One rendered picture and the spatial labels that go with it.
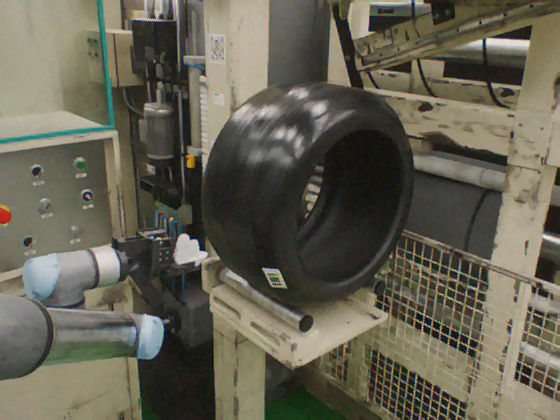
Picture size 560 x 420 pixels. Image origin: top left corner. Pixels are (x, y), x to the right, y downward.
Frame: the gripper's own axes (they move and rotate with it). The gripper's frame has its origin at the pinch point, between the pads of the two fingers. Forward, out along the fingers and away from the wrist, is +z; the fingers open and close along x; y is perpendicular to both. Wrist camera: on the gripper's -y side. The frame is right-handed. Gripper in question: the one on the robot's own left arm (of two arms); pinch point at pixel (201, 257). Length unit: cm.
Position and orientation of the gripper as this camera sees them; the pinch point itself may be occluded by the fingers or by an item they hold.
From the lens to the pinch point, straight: 118.5
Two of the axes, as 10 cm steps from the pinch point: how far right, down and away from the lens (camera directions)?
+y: 1.1, -9.6, -2.7
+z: 7.4, -1.0, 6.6
